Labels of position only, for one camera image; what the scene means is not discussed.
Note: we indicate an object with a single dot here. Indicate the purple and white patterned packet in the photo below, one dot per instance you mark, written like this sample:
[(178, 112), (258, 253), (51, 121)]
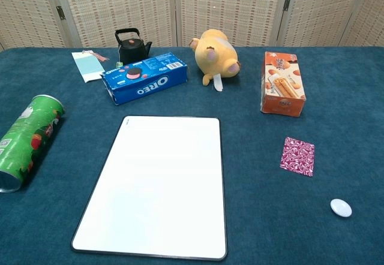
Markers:
[(297, 156)]

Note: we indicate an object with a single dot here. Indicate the small white round magnet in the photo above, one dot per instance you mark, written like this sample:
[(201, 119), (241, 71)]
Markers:
[(341, 207)]

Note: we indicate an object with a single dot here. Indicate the white rectangular board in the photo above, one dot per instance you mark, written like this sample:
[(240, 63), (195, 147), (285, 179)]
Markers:
[(156, 187)]

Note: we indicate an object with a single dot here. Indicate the blue Oreo cookie box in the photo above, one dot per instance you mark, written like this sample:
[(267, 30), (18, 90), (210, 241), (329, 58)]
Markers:
[(144, 85)]

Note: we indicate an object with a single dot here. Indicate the yellow plush toy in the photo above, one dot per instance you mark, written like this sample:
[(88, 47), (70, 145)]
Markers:
[(214, 56)]

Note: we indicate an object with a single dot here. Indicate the small green tea tag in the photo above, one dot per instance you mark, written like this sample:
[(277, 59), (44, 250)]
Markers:
[(119, 64)]

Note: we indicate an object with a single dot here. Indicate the black teapot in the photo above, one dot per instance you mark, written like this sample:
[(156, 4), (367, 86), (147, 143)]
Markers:
[(132, 50)]

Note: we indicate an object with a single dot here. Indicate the orange biscuit box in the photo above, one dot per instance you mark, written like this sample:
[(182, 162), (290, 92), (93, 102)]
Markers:
[(283, 82)]

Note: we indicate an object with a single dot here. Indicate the light blue white bookmark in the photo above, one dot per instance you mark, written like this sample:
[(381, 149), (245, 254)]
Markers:
[(88, 66)]

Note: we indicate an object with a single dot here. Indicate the woven folding screen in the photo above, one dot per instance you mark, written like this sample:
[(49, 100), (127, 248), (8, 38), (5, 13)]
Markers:
[(126, 7)]

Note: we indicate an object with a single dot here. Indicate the dark metal screen hinge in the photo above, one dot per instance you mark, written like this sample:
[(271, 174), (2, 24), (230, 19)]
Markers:
[(61, 12), (287, 4)]

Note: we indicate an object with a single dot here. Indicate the green chips can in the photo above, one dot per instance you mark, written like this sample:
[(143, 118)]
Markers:
[(27, 139)]

